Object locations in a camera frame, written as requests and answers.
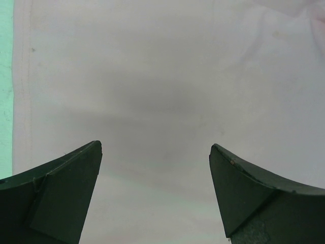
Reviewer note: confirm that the pink t shirt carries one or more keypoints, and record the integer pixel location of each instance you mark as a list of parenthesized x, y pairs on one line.
[(158, 83)]

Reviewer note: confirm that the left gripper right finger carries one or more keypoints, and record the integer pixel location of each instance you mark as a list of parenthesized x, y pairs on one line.
[(258, 206)]

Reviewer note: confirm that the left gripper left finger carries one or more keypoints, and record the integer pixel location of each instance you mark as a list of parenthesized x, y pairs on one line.
[(49, 203)]

